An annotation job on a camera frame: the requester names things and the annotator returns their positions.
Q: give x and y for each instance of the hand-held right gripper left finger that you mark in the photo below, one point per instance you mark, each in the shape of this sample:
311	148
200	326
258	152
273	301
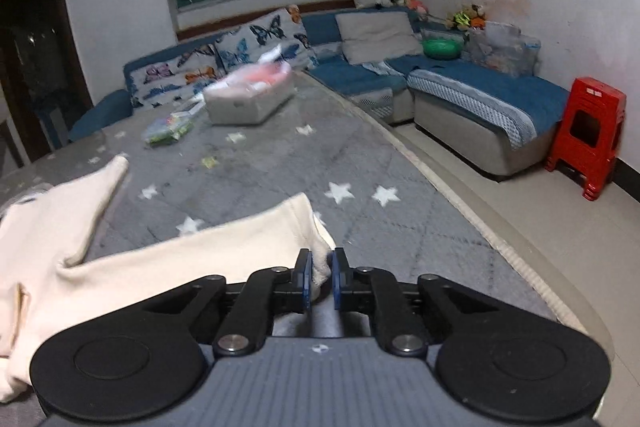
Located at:
307	279

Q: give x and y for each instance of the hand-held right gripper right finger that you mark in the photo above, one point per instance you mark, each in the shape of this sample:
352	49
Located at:
337	279

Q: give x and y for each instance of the cream sweater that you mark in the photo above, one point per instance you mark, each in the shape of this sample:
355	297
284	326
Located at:
150	267

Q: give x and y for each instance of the grey star tablecloth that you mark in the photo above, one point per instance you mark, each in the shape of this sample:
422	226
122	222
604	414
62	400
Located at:
400	227

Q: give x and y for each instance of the butterfly print pillow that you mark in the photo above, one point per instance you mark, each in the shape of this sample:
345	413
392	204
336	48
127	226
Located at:
165	82
260	32

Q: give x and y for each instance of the plain grey pillow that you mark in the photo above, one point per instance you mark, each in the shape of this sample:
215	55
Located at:
375	37

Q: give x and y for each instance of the green plastic basin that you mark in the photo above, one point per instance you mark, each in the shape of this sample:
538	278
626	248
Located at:
440	49

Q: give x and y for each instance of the blue sofa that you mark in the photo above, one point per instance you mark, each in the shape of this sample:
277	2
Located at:
525	97

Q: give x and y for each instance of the clear storage box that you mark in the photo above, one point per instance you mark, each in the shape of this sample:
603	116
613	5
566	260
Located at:
500	52

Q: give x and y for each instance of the orange plush toy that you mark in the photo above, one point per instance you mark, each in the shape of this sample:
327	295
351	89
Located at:
412	5

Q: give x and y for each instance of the small plush toys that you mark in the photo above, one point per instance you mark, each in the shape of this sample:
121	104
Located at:
465	18

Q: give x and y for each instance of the blue white cabinet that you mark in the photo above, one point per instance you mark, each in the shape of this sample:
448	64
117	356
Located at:
56	124

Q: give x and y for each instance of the red plastic stool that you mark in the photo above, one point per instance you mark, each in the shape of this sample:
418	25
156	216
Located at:
595	107

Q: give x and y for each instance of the wooden door frame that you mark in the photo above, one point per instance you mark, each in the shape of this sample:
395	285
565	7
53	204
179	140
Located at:
70	32

